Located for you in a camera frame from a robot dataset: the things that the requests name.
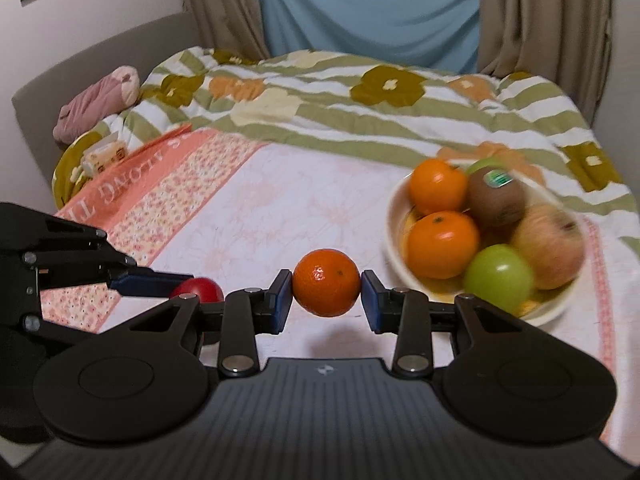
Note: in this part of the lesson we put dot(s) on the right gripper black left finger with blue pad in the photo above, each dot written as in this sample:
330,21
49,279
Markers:
242,316

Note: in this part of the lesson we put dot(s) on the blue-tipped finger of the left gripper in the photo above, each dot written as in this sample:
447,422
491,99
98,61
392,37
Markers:
139,281

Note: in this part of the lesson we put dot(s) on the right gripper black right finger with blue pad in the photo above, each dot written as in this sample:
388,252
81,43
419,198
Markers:
469,339

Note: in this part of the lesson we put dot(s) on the red tomato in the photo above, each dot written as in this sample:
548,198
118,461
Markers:
207,290

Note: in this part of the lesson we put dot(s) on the large orange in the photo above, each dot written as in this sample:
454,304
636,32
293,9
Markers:
441,246

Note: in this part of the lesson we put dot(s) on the medium tangerine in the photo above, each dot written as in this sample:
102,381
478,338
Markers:
326,283

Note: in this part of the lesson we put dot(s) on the green apple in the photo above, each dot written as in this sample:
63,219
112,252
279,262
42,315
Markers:
500,276
487,162

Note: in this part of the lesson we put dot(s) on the brown kiwi with sticker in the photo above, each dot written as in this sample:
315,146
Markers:
495,198

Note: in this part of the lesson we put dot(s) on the red yellow apple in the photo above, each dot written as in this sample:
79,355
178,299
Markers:
550,241

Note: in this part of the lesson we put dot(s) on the yellow green plate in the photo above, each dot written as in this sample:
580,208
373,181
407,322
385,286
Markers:
68,176

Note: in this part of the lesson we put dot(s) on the pink floral cloth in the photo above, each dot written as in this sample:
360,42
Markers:
237,211

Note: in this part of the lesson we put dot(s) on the snack packet on plate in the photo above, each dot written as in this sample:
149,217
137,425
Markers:
102,154

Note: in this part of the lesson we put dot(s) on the cream plate with yellow print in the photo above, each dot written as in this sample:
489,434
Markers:
543,305

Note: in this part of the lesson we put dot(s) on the pink plush toy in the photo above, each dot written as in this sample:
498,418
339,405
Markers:
110,95

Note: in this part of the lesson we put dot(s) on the green striped floral quilt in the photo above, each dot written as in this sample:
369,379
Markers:
361,107

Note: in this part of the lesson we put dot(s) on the grey headboard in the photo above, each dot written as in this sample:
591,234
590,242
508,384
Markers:
38,102

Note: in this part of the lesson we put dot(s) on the beige left curtain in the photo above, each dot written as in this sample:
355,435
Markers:
233,25

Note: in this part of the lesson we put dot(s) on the beige curtain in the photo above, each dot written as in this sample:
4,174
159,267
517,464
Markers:
566,41
233,25

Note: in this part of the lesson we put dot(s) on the blue hanging cloth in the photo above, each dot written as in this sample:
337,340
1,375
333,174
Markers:
442,34

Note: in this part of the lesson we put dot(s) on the beige right curtain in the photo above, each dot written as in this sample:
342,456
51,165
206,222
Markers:
566,41

